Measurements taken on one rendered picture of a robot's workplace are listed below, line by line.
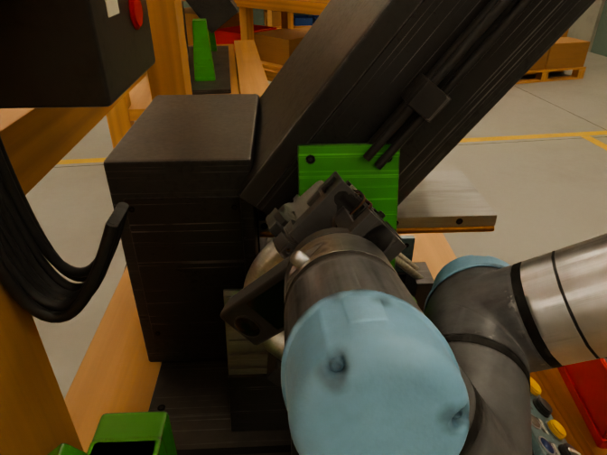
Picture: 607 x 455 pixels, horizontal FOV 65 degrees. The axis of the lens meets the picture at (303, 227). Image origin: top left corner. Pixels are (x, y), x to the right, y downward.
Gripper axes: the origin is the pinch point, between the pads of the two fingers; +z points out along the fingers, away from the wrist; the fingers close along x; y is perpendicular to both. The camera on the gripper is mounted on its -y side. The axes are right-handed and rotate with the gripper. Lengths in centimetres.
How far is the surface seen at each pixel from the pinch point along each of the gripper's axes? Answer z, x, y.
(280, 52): 306, 33, 30
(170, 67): 75, 36, -6
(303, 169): 2.4, 4.2, 4.4
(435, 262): 41, -34, 7
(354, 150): 2.4, 1.6, 9.9
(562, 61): 554, -207, 281
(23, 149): 12.4, 30.6, -19.4
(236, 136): 15.1, 12.2, 0.4
